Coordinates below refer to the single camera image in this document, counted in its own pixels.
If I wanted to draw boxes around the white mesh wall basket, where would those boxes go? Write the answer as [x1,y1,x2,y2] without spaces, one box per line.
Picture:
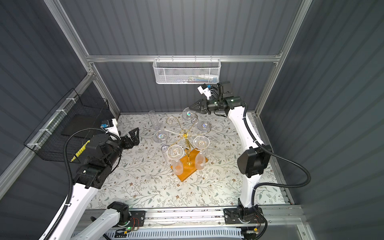
[153,59,222,85]

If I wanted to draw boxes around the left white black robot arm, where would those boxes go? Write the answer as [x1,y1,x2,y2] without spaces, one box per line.
[40,128,140,240]

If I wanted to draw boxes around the right black corrugated cable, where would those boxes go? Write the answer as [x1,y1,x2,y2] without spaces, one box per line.
[242,103,312,208]

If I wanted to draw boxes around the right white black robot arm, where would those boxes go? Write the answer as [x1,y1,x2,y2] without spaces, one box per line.
[189,97,272,224]

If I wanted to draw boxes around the clear flute glass front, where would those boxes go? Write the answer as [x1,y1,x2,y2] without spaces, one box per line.
[167,145,184,176]

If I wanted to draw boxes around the gold wire glass rack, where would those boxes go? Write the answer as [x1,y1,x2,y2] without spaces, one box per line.
[166,116,211,158]

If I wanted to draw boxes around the floral table mat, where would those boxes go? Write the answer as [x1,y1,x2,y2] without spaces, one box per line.
[86,112,289,210]

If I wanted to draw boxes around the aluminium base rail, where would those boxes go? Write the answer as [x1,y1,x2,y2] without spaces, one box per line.
[59,205,307,240]

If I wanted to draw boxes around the yellow black striped tool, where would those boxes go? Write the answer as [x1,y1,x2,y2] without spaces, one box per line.
[71,140,90,163]

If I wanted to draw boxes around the items in white basket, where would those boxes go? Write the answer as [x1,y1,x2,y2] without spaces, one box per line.
[175,74,220,84]

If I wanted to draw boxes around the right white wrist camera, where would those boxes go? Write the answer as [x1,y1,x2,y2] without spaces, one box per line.
[197,84,216,100]

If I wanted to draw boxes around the black pad in basket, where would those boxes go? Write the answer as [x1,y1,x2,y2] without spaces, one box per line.
[61,114,97,139]

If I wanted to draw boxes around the black wire wall basket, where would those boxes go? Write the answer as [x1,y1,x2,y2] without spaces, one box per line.
[24,89,113,163]

